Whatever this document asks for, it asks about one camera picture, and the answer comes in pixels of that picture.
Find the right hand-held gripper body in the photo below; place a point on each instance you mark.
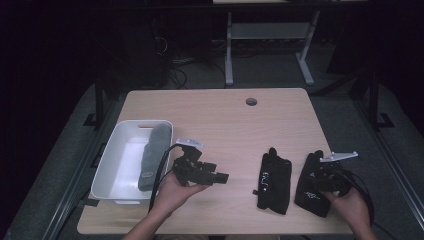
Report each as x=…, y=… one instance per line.
x=335, y=176

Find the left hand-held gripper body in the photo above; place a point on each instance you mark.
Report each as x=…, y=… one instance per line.
x=190, y=170

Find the black glove white print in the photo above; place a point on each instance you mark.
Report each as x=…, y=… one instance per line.
x=275, y=186
x=310, y=196

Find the grey mitten with label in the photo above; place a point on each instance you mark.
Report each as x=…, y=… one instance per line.
x=155, y=153

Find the white plastic bin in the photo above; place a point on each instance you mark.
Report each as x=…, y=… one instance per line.
x=123, y=166

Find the person's left hand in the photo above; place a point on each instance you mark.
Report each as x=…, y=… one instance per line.
x=176, y=196

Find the person's right hand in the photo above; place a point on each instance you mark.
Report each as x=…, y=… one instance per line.
x=353, y=210

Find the black metal stand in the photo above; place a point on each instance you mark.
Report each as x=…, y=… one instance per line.
x=374, y=100
x=98, y=100

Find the aluminium frame rail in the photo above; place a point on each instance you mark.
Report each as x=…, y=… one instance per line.
x=80, y=170
x=393, y=166

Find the grey metal desk frame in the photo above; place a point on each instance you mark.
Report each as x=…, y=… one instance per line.
x=266, y=30

